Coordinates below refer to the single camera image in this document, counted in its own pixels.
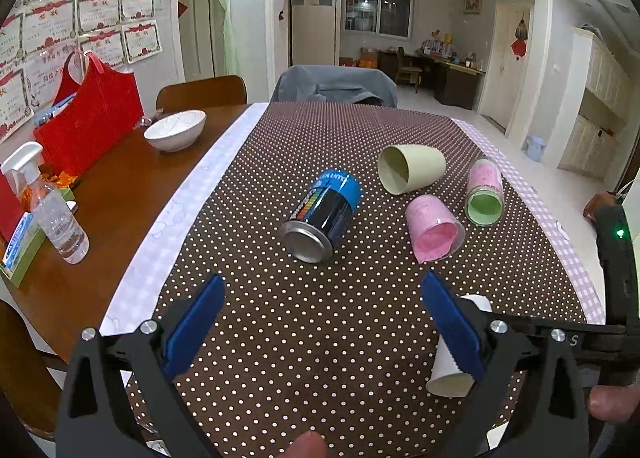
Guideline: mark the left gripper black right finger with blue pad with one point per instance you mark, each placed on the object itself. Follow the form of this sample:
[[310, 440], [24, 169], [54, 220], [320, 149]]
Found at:
[[550, 416]]

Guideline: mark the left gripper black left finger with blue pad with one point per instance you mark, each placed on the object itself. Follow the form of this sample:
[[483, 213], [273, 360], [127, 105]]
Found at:
[[95, 418]]

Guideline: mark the white paper cup green inside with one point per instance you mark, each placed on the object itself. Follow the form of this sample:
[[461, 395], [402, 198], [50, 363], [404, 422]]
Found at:
[[447, 377]]

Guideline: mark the pink patterned cup green inside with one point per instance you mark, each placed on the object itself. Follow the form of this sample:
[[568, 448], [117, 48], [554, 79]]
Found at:
[[484, 198]]

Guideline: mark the pink paper cup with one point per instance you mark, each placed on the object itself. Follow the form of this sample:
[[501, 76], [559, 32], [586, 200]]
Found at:
[[434, 231]]

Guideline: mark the pale green plastic cup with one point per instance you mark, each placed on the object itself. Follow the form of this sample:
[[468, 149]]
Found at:
[[406, 168]]

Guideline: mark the person's right hand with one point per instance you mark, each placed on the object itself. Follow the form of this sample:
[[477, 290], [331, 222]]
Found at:
[[614, 404]]

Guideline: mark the person's left hand thumb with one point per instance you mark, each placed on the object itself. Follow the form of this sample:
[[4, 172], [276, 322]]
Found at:
[[308, 445]]

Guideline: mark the near wooden chair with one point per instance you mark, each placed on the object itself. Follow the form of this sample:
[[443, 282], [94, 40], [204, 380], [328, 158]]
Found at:
[[26, 382]]

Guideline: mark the green tray organizer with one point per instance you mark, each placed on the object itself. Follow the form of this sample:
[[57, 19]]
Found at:
[[17, 277]]

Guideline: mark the blue white tissue pack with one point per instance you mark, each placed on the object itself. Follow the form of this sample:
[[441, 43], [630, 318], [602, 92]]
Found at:
[[24, 243]]

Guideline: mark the clear spray bottle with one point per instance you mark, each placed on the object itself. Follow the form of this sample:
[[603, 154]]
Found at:
[[45, 202]]

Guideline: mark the blue trash bin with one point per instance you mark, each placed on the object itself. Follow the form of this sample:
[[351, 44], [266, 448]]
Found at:
[[534, 147]]

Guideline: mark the red box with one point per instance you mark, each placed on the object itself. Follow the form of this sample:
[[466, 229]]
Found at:
[[11, 210]]

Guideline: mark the brown polka dot tablecloth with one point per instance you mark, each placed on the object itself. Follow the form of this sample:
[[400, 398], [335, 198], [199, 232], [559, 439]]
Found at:
[[344, 348]]

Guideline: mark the blue black metal can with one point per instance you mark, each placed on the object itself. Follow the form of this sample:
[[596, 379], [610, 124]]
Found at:
[[314, 229]]

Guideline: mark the white ceramic bowl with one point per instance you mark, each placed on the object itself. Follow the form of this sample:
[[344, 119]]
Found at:
[[176, 131]]

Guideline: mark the red felt bag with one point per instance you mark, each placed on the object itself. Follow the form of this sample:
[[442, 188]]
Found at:
[[100, 110]]

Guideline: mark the dark wooden desk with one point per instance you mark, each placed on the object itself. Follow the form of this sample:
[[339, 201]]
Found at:
[[451, 84]]

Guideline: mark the wooden chair back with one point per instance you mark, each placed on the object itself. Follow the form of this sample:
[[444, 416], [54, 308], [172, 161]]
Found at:
[[200, 94]]

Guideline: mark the wooden desk chair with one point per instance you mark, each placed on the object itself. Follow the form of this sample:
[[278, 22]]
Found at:
[[406, 72]]

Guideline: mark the chair with grey cover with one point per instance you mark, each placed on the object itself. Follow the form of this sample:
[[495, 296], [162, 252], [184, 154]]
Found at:
[[335, 84]]

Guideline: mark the cream wall cabinet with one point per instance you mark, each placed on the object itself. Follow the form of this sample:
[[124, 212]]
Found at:
[[593, 110]]

